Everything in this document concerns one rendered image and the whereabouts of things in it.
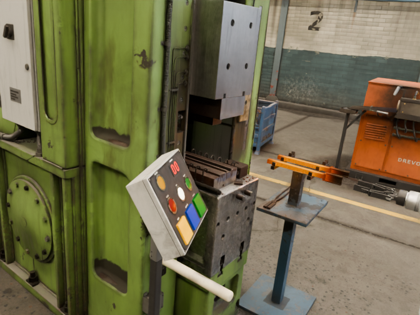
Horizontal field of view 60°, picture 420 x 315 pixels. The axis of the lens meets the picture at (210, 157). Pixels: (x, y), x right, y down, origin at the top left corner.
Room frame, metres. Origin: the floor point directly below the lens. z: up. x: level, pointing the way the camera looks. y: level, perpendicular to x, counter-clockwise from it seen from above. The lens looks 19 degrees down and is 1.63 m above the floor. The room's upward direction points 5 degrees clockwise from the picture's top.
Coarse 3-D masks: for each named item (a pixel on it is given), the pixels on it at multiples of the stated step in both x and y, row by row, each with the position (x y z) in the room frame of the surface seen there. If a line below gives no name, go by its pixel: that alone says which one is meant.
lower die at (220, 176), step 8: (192, 160) 1.83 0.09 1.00; (208, 160) 1.86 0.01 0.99; (192, 168) 1.75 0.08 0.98; (208, 168) 1.74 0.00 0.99; (216, 168) 1.74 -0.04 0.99; (232, 168) 1.77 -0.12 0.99; (192, 176) 1.70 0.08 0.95; (200, 176) 1.68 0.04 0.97; (208, 176) 1.66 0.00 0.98; (216, 176) 1.67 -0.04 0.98; (224, 176) 1.70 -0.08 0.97; (232, 176) 1.76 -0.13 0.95; (208, 184) 1.64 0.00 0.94; (216, 184) 1.65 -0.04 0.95; (224, 184) 1.71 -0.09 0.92
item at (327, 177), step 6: (270, 162) 1.96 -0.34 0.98; (276, 162) 1.94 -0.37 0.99; (282, 162) 1.93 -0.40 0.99; (288, 168) 1.90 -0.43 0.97; (294, 168) 1.88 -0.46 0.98; (300, 168) 1.86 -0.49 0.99; (306, 168) 1.87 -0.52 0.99; (312, 174) 1.82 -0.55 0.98; (318, 174) 1.81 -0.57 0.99; (324, 174) 1.78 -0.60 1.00; (330, 174) 1.78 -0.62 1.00; (336, 174) 1.79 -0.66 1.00; (324, 180) 1.78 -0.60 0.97; (330, 180) 1.78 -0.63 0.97; (336, 180) 1.77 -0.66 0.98
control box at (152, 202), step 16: (160, 160) 1.26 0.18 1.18; (176, 160) 1.29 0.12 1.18; (144, 176) 1.07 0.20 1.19; (176, 176) 1.23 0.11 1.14; (144, 192) 1.03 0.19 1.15; (160, 192) 1.06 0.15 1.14; (176, 192) 1.16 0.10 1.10; (192, 192) 1.29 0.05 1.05; (144, 208) 1.03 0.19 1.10; (160, 208) 1.02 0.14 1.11; (176, 208) 1.10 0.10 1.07; (160, 224) 1.02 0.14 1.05; (176, 224) 1.05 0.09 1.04; (160, 240) 1.02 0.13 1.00; (176, 240) 1.01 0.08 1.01; (176, 256) 1.01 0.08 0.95
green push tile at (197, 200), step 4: (196, 196) 1.28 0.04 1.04; (192, 200) 1.25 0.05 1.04; (196, 200) 1.27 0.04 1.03; (200, 200) 1.30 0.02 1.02; (196, 204) 1.25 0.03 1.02; (200, 204) 1.28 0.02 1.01; (196, 208) 1.24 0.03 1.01; (200, 208) 1.26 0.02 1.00; (204, 208) 1.30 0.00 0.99; (200, 212) 1.24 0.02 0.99; (200, 216) 1.24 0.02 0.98
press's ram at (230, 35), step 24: (216, 0) 1.61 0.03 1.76; (216, 24) 1.60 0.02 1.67; (240, 24) 1.70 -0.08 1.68; (192, 48) 1.67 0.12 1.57; (216, 48) 1.60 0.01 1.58; (240, 48) 1.71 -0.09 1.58; (192, 72) 1.66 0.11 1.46; (216, 72) 1.59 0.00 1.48; (240, 72) 1.73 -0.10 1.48; (216, 96) 1.59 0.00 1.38
